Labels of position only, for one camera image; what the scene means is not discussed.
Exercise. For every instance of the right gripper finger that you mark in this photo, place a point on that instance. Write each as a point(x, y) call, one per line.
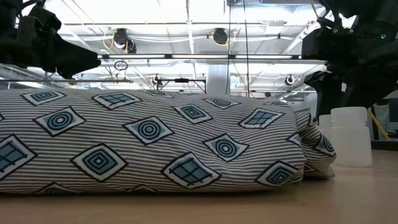
point(342, 90)

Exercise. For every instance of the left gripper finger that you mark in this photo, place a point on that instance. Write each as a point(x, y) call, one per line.
point(68, 59)

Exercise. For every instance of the small white plastic bottle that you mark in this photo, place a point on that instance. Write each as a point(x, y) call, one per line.
point(351, 140)

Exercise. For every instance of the striped patterned fabric pouch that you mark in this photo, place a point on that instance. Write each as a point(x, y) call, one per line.
point(149, 140)

